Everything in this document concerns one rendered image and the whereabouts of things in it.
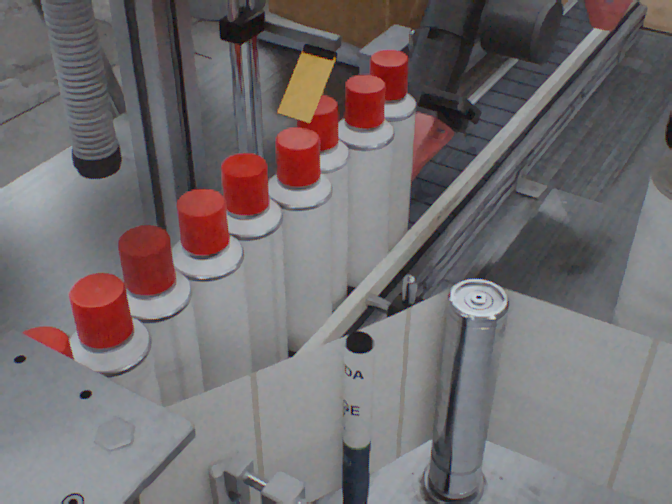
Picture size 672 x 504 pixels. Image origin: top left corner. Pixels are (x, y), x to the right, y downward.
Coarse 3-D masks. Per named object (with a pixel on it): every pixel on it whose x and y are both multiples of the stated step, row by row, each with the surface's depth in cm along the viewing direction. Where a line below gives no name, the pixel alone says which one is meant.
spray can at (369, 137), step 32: (352, 96) 72; (384, 96) 73; (352, 128) 74; (384, 128) 74; (352, 160) 74; (384, 160) 75; (352, 192) 76; (384, 192) 77; (352, 224) 78; (384, 224) 79; (352, 256) 81; (384, 256) 82; (352, 288) 83
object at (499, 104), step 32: (608, 0) 137; (576, 32) 128; (544, 64) 120; (512, 96) 113; (480, 128) 107; (448, 160) 101; (416, 192) 96; (448, 224) 94; (416, 256) 87; (384, 288) 84
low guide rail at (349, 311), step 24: (576, 48) 116; (552, 96) 109; (528, 120) 104; (504, 144) 99; (480, 168) 94; (456, 192) 90; (432, 216) 87; (408, 240) 84; (384, 264) 81; (360, 288) 78; (336, 312) 76; (360, 312) 78; (312, 336) 74; (336, 336) 75
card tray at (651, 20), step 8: (568, 0) 148; (640, 0) 148; (648, 0) 148; (656, 0) 148; (664, 0) 148; (648, 8) 146; (656, 8) 146; (664, 8) 146; (648, 16) 143; (656, 16) 143; (664, 16) 143; (648, 24) 141; (656, 24) 141; (664, 24) 141; (664, 32) 139
